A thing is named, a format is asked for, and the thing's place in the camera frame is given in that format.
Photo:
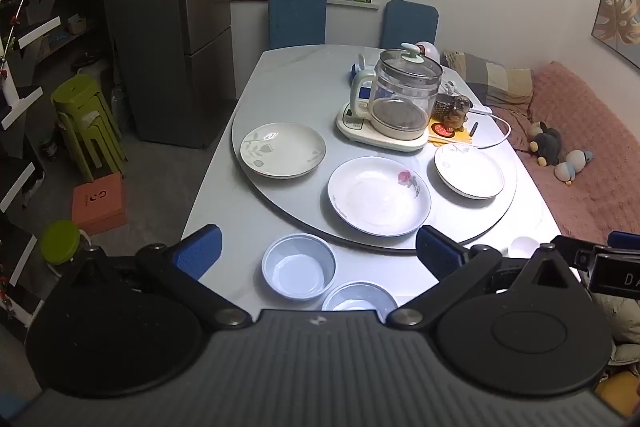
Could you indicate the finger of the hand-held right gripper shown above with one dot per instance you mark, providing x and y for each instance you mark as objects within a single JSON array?
[
  {"x": 625, "y": 239},
  {"x": 575, "y": 249}
]

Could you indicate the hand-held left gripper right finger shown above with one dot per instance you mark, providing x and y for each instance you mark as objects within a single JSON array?
[{"x": 440, "y": 252}]

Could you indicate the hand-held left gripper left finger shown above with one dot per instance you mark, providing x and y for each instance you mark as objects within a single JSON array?
[{"x": 200, "y": 249}]

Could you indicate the pink flower plate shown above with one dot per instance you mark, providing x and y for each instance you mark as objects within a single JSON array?
[{"x": 375, "y": 199}]

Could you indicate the white plate with dark rim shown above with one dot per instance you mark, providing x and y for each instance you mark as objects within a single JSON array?
[{"x": 469, "y": 172}]

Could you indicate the leaf pattern plate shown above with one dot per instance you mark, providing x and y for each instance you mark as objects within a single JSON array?
[{"x": 282, "y": 152}]

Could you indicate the beige cloth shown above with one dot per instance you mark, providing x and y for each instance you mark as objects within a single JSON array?
[{"x": 622, "y": 327}]

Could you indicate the small white cup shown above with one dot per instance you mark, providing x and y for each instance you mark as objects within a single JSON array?
[{"x": 522, "y": 247}]

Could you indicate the blue duck plush toy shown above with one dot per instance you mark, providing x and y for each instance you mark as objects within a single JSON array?
[{"x": 572, "y": 167}]

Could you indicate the small pale blue bowl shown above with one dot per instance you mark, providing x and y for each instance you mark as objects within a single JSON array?
[{"x": 359, "y": 297}]

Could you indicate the large pale blue bowl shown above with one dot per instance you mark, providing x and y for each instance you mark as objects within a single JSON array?
[{"x": 298, "y": 269}]

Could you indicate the pink blanket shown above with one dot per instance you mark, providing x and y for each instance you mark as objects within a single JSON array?
[{"x": 600, "y": 132}]

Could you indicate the black mouse plush toy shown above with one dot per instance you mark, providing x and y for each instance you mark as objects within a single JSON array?
[{"x": 546, "y": 143}]

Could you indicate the orange box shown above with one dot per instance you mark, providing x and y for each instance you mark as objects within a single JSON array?
[{"x": 97, "y": 207}]

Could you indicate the yellow cushion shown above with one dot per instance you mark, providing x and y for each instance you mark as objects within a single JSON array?
[{"x": 620, "y": 392}]

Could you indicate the grey round turntable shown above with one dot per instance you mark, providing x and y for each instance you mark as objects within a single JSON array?
[{"x": 310, "y": 207}]

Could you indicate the small brown stick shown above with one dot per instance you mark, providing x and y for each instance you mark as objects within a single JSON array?
[{"x": 474, "y": 128}]

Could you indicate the jar with green lid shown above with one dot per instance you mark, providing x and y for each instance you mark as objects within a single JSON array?
[{"x": 60, "y": 243}]

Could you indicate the brown dog figurine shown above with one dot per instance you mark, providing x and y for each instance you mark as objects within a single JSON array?
[{"x": 455, "y": 109}]

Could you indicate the white power strip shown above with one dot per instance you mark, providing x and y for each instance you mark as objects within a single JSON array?
[{"x": 481, "y": 109}]

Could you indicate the cream kettle base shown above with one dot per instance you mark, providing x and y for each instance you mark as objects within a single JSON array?
[{"x": 350, "y": 127}]

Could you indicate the glass electric kettle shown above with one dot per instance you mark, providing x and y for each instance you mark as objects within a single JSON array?
[{"x": 405, "y": 92}]

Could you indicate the stack of green stools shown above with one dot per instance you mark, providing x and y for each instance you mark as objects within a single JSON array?
[{"x": 82, "y": 117}]

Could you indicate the plaid pillow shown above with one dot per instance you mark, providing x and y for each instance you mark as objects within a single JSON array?
[{"x": 492, "y": 79}]

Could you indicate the blue and white box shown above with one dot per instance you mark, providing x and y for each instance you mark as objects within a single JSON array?
[{"x": 359, "y": 69}]

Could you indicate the white rounded appliance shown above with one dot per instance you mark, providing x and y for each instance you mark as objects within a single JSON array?
[{"x": 429, "y": 51}]

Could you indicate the grey refrigerator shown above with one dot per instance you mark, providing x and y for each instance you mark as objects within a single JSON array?
[{"x": 170, "y": 47}]

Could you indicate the blue dining chair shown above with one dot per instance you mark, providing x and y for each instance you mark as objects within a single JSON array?
[
  {"x": 409, "y": 24},
  {"x": 296, "y": 19}
]

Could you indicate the dark decorated shelf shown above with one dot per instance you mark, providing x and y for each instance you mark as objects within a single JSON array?
[{"x": 30, "y": 32}]

